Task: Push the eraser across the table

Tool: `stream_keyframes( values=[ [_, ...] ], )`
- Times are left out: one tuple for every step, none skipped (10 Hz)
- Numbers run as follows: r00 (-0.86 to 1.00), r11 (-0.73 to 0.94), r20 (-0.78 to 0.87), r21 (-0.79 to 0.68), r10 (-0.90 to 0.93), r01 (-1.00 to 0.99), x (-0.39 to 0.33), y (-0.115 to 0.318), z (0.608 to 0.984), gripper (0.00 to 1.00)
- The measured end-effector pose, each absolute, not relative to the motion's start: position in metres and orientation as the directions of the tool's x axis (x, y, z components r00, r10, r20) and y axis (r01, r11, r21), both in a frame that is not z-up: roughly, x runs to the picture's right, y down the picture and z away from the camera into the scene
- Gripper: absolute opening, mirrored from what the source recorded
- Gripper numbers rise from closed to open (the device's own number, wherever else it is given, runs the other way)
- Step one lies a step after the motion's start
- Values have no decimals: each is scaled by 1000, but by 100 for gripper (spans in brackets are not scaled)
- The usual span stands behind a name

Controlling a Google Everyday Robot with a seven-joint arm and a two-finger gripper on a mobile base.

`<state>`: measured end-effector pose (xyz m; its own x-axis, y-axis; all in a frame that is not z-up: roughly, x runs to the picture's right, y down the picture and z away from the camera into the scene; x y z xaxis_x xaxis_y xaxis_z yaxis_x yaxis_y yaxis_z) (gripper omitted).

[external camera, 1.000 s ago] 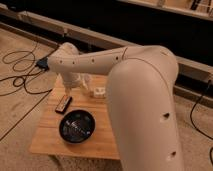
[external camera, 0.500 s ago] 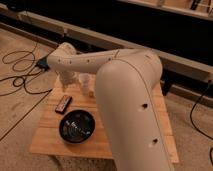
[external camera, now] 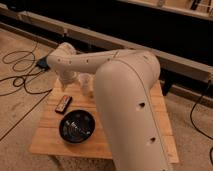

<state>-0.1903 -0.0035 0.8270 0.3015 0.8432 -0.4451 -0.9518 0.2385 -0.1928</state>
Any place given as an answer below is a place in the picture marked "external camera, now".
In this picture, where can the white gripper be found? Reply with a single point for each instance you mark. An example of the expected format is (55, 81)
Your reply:
(86, 84)

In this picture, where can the black round bowl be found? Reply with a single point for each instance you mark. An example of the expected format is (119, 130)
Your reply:
(76, 126)

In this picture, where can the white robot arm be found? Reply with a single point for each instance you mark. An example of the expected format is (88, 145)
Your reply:
(122, 82)

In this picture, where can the blue power box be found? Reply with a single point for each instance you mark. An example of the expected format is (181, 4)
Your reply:
(42, 63)

